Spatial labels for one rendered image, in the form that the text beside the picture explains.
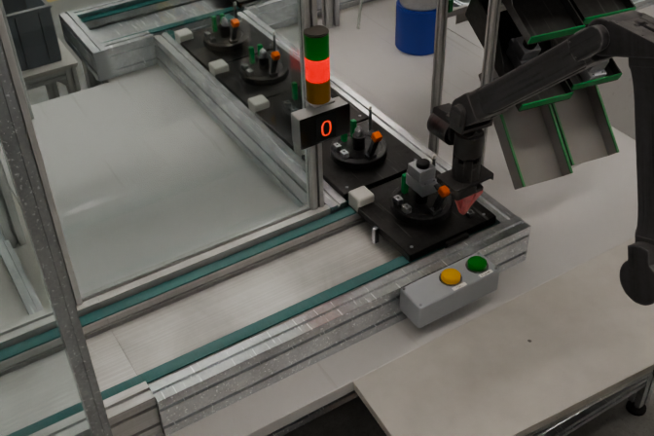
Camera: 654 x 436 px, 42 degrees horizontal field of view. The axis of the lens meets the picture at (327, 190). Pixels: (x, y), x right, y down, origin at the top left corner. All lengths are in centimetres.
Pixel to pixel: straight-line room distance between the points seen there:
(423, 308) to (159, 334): 53
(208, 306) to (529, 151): 81
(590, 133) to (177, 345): 108
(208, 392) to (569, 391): 69
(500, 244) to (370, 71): 97
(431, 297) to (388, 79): 106
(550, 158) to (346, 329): 65
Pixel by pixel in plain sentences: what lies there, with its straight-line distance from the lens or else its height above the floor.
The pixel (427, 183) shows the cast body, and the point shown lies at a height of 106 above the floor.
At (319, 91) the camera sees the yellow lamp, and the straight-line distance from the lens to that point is 172.
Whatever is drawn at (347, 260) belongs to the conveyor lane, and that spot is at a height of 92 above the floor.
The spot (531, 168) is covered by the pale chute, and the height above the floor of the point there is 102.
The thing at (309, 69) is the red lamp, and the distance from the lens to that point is 170.
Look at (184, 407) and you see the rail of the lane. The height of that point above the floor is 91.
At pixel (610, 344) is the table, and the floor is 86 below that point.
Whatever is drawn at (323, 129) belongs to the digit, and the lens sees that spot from 177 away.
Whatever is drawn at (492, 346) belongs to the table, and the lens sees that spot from 179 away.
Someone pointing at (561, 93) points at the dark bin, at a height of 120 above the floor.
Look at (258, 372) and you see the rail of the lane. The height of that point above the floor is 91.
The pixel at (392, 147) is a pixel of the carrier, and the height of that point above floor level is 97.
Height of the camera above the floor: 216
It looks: 37 degrees down
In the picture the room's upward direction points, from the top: 2 degrees counter-clockwise
